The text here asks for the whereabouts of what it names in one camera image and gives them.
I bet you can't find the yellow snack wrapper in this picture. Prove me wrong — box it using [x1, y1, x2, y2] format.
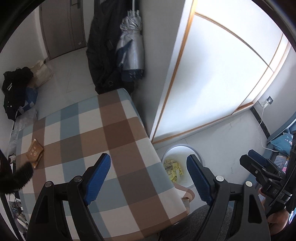
[164, 160, 184, 181]

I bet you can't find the white round trash bin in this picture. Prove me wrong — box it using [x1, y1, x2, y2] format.
[162, 145, 205, 188]

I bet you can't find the person's right hand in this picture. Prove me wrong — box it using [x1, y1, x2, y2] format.
[259, 187, 292, 236]

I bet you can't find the blue patterned pillow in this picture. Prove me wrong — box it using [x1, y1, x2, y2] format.
[270, 133, 293, 156]

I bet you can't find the checkered tablecloth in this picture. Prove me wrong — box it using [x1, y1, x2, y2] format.
[16, 89, 195, 240]

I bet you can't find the brown foil packet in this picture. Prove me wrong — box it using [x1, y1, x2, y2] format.
[26, 139, 44, 169]

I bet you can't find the grey plastic mailing bag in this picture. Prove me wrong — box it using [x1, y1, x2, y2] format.
[8, 107, 37, 156]

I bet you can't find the blue white cardboard box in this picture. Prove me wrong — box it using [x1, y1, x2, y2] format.
[18, 87, 38, 114]

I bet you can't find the beige paper bag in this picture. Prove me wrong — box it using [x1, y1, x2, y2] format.
[29, 60, 53, 88]

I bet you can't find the black clothes pile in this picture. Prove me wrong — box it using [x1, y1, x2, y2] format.
[2, 67, 34, 121]

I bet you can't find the silver folded umbrella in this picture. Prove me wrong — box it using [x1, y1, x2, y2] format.
[116, 1, 144, 82]

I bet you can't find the black hanging jacket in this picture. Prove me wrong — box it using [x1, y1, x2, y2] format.
[86, 0, 134, 94]

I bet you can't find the grey door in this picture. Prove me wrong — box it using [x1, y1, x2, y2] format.
[39, 0, 86, 60]

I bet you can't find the white charging cable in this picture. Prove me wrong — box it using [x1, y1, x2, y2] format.
[258, 101, 278, 152]

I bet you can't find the wall power socket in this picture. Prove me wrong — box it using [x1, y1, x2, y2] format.
[267, 96, 273, 104]

